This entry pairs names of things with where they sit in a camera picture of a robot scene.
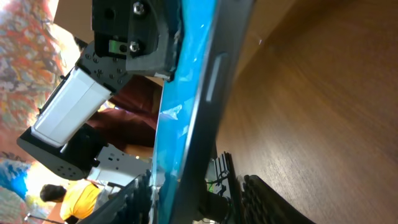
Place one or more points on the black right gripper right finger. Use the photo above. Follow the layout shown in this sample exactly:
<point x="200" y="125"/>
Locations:
<point x="262" y="204"/>

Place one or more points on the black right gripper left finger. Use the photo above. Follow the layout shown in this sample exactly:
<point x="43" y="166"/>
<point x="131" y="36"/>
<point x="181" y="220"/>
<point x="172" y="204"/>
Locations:
<point x="131" y="205"/>

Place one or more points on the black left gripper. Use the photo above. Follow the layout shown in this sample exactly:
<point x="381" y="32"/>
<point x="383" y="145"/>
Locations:
<point x="145" y="32"/>

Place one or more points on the smartphone with cyan screen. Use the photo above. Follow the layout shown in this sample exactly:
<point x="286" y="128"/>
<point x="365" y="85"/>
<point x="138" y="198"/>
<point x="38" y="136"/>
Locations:
<point x="193" y="103"/>

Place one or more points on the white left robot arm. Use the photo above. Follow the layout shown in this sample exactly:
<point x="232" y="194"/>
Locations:
<point x="62" y="140"/>

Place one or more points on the person in yellow shirt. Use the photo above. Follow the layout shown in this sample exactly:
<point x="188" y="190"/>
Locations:
<point x="78" y="201"/>

